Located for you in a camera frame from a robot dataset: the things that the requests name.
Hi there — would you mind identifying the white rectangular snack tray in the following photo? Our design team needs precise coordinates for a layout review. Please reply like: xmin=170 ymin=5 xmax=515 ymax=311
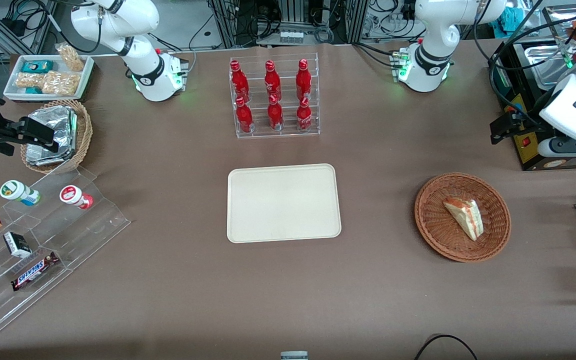
xmin=3 ymin=53 xmax=94 ymax=101

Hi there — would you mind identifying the round brown wicker basket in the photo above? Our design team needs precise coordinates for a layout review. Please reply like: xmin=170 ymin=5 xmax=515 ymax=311
xmin=414 ymin=172 xmax=512 ymax=264

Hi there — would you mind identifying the clear acrylic step display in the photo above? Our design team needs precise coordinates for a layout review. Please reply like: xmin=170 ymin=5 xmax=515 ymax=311
xmin=0 ymin=165 xmax=132 ymax=341

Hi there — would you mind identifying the clear acrylic bottle rack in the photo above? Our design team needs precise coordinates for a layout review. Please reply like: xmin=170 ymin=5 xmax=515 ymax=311
xmin=228 ymin=52 xmax=321 ymax=140

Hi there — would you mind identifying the puffed snack bag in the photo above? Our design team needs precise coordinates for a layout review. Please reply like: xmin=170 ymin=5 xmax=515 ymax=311
xmin=15 ymin=72 xmax=50 ymax=90
xmin=42 ymin=70 xmax=80 ymax=96
xmin=55 ymin=43 xmax=85 ymax=72

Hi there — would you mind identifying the wrapped triangle sandwich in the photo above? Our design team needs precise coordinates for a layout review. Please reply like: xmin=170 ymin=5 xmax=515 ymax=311
xmin=442 ymin=197 xmax=485 ymax=242

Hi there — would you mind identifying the aluminium profile bar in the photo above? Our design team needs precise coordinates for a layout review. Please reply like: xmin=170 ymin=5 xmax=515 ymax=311
xmin=0 ymin=14 xmax=51 ymax=57

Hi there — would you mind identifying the teal snack box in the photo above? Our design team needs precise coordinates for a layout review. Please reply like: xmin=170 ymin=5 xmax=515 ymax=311
xmin=21 ymin=59 xmax=54 ymax=75

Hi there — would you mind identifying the cream plastic tray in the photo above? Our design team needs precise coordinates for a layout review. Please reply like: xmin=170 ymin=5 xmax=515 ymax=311
xmin=226 ymin=163 xmax=343 ymax=244

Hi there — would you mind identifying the black cable loop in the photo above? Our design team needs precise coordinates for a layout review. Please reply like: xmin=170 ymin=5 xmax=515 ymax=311
xmin=414 ymin=333 xmax=479 ymax=360

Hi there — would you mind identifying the aluminium foil container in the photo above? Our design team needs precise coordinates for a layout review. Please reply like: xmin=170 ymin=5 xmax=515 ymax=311
xmin=25 ymin=105 xmax=78 ymax=167

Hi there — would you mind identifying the light wicker basket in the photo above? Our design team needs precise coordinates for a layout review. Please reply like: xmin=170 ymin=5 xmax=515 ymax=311
xmin=20 ymin=99 xmax=93 ymax=175

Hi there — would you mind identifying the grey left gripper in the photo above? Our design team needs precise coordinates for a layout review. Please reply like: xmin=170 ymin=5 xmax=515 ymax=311
xmin=490 ymin=112 xmax=576 ymax=158

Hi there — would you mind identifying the green lid yogurt cup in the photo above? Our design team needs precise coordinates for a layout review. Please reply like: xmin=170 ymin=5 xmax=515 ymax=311
xmin=0 ymin=179 xmax=42 ymax=207

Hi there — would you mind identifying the small black white box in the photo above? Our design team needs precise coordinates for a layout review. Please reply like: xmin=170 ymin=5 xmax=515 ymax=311
xmin=2 ymin=231 xmax=33 ymax=260

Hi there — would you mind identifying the aluminium frame rack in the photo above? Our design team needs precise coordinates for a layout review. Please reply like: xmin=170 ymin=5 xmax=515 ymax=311
xmin=207 ymin=0 xmax=370 ymax=49

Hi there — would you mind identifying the Snickers chocolate bar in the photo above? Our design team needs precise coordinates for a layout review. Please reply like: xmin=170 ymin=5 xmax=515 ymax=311
xmin=10 ymin=251 xmax=61 ymax=292

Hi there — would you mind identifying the teal cloth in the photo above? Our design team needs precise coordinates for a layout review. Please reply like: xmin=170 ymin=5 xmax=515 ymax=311
xmin=497 ymin=6 xmax=525 ymax=32

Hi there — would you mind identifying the black yellow counter appliance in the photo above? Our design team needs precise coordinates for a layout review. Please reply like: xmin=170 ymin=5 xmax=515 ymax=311
xmin=490 ymin=39 xmax=576 ymax=172

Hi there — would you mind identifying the red lid yogurt cup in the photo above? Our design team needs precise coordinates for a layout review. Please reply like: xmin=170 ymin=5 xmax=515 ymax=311
xmin=59 ymin=184 xmax=94 ymax=210

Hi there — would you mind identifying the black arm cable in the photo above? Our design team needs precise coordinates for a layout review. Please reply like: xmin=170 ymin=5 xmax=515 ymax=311
xmin=43 ymin=0 xmax=106 ymax=55
xmin=472 ymin=0 xmax=576 ymax=128

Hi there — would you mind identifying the brown table cloth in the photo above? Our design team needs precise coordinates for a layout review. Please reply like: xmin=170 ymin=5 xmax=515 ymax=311
xmin=0 ymin=41 xmax=576 ymax=360

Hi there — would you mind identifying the stainless steel pan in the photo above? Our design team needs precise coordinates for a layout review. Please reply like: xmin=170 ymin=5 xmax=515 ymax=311
xmin=522 ymin=43 xmax=576 ymax=92

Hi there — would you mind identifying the red cola bottle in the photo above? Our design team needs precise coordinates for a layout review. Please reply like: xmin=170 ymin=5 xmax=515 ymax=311
xmin=230 ymin=59 xmax=251 ymax=104
xmin=235 ymin=96 xmax=255 ymax=134
xmin=263 ymin=59 xmax=283 ymax=101
xmin=266 ymin=93 xmax=285 ymax=132
xmin=295 ymin=58 xmax=313 ymax=101
xmin=296 ymin=96 xmax=314 ymax=133

